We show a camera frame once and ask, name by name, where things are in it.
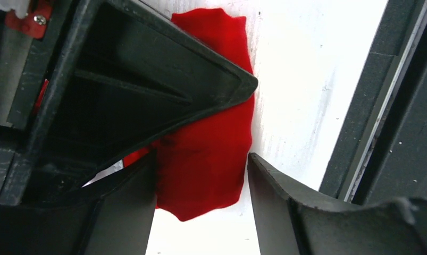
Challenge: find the red underwear white trim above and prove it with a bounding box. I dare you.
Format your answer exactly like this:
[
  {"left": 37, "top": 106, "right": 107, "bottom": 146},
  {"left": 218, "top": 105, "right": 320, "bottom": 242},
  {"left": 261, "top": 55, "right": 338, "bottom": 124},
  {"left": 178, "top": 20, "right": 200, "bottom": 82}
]
[{"left": 123, "top": 8, "right": 255, "bottom": 222}]

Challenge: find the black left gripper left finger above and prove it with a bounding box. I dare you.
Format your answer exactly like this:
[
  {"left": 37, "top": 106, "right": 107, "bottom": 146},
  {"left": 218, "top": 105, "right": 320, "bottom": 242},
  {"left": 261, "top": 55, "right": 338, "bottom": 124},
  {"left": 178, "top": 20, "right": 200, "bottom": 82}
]
[{"left": 0, "top": 153, "right": 156, "bottom": 254}]

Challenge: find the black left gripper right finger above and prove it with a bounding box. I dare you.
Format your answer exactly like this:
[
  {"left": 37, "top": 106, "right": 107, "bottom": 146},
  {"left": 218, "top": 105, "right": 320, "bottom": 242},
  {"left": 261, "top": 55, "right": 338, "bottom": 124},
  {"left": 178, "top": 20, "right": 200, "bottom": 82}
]
[{"left": 247, "top": 153, "right": 427, "bottom": 254}]

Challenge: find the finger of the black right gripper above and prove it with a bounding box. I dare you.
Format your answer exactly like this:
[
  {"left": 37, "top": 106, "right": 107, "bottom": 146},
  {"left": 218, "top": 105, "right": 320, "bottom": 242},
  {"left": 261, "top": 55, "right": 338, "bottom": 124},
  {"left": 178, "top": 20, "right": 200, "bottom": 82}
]
[{"left": 0, "top": 0, "right": 258, "bottom": 192}]

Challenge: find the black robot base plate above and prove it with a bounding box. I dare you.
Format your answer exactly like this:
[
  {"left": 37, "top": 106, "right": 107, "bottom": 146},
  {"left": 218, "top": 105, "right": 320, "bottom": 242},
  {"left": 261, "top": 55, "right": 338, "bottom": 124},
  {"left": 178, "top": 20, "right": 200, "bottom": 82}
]
[{"left": 319, "top": 1, "right": 427, "bottom": 205}]

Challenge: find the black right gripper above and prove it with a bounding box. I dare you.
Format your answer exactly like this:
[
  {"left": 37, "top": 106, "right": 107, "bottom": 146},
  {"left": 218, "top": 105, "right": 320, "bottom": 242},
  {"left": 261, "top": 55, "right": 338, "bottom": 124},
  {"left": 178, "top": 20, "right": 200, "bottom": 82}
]
[{"left": 0, "top": 1, "right": 80, "bottom": 205}]

